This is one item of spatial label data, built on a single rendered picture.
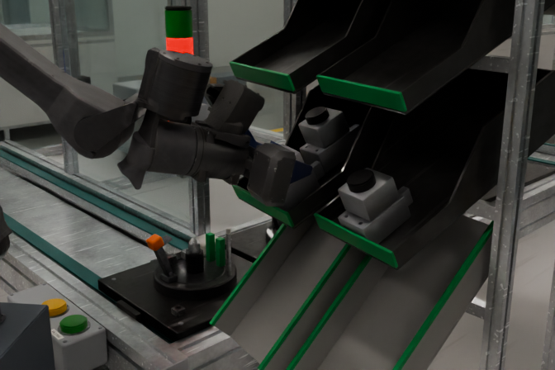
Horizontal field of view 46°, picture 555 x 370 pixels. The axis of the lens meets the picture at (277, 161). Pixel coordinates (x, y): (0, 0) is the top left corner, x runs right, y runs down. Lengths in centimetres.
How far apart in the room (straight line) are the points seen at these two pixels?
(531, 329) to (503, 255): 56
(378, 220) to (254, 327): 29
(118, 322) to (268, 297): 26
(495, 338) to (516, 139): 23
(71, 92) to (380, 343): 45
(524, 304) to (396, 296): 58
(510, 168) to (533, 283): 77
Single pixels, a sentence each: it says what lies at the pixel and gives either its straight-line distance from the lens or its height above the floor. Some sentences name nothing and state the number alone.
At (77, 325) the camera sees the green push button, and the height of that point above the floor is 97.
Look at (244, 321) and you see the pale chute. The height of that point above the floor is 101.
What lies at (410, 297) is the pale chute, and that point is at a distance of 82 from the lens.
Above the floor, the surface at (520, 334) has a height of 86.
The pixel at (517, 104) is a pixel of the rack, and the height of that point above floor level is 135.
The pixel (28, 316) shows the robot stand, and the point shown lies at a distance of 90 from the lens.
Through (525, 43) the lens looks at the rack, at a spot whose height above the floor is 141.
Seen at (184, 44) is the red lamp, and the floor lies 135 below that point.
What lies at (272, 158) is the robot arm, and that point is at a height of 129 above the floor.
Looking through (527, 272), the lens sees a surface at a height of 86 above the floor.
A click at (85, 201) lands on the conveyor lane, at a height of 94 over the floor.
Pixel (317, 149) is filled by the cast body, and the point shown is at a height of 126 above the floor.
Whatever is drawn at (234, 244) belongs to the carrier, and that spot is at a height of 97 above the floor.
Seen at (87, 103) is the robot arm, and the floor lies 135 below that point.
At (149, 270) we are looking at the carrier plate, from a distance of 119.
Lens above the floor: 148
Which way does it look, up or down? 16 degrees down
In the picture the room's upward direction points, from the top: straight up
